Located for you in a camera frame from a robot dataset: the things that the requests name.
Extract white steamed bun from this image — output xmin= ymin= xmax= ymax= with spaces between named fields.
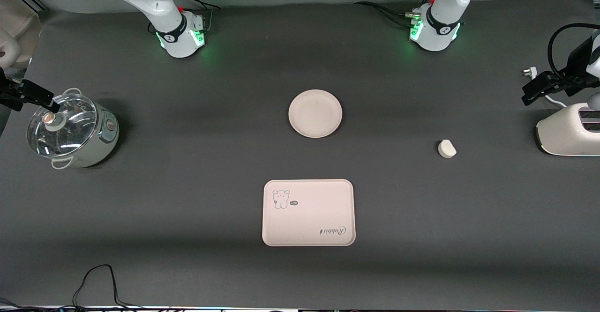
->
xmin=438 ymin=139 xmax=457 ymax=159

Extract round beige plate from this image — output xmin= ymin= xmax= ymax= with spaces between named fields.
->
xmin=288 ymin=89 xmax=343 ymax=139

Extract pink rabbit print tray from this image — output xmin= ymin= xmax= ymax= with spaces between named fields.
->
xmin=262 ymin=179 xmax=356 ymax=247

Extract glass pot lid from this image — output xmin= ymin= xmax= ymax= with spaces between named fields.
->
xmin=27 ymin=93 xmax=98 ymax=158

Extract white toaster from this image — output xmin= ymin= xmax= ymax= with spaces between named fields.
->
xmin=535 ymin=103 xmax=600 ymax=156

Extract beige background object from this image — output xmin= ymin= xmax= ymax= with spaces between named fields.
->
xmin=0 ymin=0 xmax=43 ymax=69

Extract pale green electric pot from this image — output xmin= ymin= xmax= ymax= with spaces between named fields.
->
xmin=27 ymin=88 xmax=120 ymax=170

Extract white power cable with plug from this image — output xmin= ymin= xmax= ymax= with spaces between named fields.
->
xmin=523 ymin=67 xmax=568 ymax=108

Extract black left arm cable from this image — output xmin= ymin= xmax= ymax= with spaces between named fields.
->
xmin=548 ymin=23 xmax=600 ymax=83

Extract black left base cables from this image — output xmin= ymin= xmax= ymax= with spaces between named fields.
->
xmin=354 ymin=0 xmax=439 ymax=29

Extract black cable loop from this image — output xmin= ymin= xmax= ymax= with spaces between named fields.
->
xmin=73 ymin=264 xmax=141 ymax=309

